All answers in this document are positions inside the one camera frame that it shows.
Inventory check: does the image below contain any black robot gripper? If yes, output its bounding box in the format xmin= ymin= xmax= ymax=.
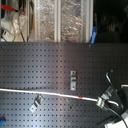
xmin=96 ymin=68 xmax=128 ymax=128

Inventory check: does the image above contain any white cable with red mark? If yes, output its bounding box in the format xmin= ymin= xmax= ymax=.
xmin=0 ymin=87 xmax=120 ymax=108

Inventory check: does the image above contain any black perforated breadboard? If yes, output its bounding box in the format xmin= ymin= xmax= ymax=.
xmin=0 ymin=43 xmax=128 ymax=128

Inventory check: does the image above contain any blue clamp at board edge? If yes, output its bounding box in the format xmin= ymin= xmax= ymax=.
xmin=90 ymin=26 xmax=98 ymax=44

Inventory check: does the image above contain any clear plastic wrapped panel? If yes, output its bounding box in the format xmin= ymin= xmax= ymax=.
xmin=30 ymin=0 xmax=94 ymax=43

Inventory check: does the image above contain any blue object bottom left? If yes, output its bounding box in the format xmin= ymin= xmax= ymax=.
xmin=0 ymin=116 xmax=6 ymax=126

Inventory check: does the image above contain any white shelf with clutter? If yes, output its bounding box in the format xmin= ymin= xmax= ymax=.
xmin=0 ymin=0 xmax=34 ymax=42

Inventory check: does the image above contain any black thin cable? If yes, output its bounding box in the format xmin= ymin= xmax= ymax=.
xmin=105 ymin=72 xmax=128 ymax=128

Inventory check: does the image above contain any upper metal cable clip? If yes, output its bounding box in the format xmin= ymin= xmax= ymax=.
xmin=70 ymin=71 xmax=77 ymax=91

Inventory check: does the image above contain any metal cable clip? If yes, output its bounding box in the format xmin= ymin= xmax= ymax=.
xmin=70 ymin=71 xmax=77 ymax=91
xmin=30 ymin=95 xmax=44 ymax=113

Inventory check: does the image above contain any lower left metal cable clip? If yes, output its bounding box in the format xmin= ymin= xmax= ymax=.
xmin=30 ymin=95 xmax=44 ymax=113

